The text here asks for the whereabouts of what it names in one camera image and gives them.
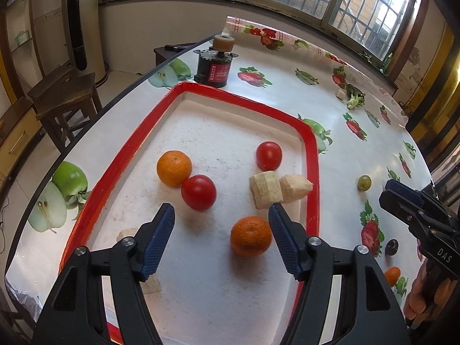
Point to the yellow wooden cabinet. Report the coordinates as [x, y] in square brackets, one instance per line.
[18, 136]

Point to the black standing pole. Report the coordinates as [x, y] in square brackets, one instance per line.
[77, 18]

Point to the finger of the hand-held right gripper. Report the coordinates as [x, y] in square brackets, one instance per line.
[402, 190]
[399, 208]

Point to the orange mandarin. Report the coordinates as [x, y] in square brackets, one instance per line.
[392, 275]
[174, 168]
[251, 236]

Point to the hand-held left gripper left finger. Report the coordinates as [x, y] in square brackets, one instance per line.
[160, 239]

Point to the dark wooden desk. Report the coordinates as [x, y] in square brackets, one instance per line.
[169, 55]

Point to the red-rimmed white tray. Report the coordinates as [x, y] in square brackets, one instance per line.
[201, 122]

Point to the wooden stool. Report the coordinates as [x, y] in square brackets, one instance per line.
[61, 91]

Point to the brown cork roller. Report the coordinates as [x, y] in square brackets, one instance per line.
[222, 44]

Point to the green leafy vegetable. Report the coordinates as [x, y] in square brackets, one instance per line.
[354, 97]

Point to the dark purple plum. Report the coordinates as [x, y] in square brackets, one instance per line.
[391, 247]

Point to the red tomato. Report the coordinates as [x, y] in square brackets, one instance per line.
[268, 155]
[198, 192]

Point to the green bottle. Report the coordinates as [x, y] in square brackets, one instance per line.
[388, 63]

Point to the small black stick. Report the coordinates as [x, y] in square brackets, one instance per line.
[174, 47]

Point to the golden door frame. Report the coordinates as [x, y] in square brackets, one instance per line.
[442, 115]

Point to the fruit-printed tablecloth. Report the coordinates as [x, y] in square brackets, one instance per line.
[287, 90]

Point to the black motor with red label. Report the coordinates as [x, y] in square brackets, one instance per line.
[214, 70]

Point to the person's right hand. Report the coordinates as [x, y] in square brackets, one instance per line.
[417, 302]

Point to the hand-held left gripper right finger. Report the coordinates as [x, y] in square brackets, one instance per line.
[284, 240]

